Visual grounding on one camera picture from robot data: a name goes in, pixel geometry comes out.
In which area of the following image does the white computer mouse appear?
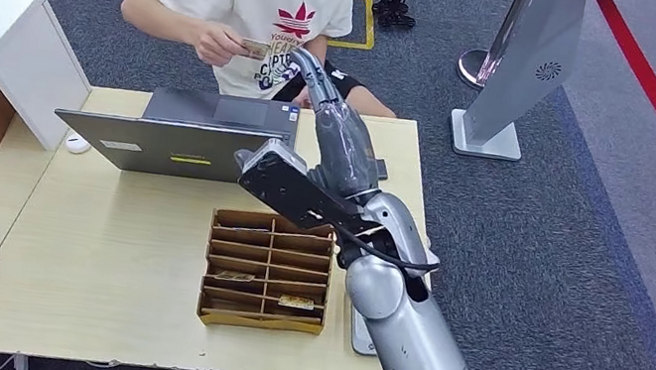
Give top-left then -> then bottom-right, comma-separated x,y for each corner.
62,130 -> 94,157

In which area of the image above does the small black USB box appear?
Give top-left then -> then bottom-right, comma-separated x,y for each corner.
371,158 -> 391,183

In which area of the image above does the gold hotel ID card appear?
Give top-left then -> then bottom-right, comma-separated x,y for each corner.
237,37 -> 271,62

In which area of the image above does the wooden card organiser tray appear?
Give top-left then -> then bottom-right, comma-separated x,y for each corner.
194,203 -> 341,345

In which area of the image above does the grey kiosk stand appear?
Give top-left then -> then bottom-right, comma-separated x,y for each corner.
444,0 -> 590,173

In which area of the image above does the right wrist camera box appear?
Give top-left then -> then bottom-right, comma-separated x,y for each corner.
223,132 -> 397,243

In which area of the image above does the gold card in organiser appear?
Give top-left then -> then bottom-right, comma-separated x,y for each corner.
212,268 -> 257,286

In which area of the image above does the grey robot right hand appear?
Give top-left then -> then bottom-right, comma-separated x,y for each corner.
265,45 -> 402,206

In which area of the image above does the grey laptop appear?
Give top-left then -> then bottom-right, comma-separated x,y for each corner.
46,65 -> 303,198

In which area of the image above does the gold room key card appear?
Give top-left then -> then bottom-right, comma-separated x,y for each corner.
277,294 -> 317,312

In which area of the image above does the white cabinet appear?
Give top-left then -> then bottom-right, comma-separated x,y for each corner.
0,0 -> 107,158

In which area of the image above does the person's right hand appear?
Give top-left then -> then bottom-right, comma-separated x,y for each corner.
188,17 -> 253,72

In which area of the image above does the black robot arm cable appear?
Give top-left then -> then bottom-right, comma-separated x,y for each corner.
300,210 -> 447,277

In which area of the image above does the person's left hand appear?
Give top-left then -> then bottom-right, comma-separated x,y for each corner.
291,85 -> 317,110

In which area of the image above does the pale grey card reader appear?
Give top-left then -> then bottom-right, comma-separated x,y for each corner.
344,304 -> 387,359

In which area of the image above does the chrome stanchion post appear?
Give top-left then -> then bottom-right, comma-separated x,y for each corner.
453,0 -> 537,98

